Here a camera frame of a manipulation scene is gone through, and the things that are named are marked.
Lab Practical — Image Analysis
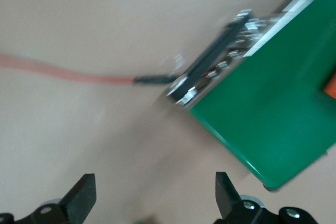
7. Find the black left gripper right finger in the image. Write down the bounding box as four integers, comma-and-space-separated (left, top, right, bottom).
214, 172, 280, 224

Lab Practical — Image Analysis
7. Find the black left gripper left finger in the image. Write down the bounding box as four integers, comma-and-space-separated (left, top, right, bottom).
15, 173, 97, 224

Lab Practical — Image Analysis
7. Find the orange cylinder white print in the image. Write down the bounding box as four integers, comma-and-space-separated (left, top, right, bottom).
321, 70, 336, 99

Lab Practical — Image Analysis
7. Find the green conveyor belt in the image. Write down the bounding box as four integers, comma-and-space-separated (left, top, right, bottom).
165, 0, 336, 192

